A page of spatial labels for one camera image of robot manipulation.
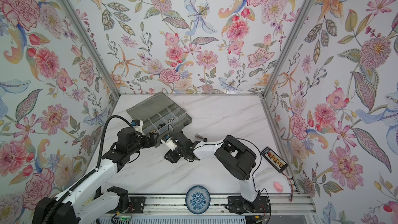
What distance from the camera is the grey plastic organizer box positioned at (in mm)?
1006

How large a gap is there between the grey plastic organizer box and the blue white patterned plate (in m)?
0.37

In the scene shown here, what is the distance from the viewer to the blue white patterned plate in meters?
0.74
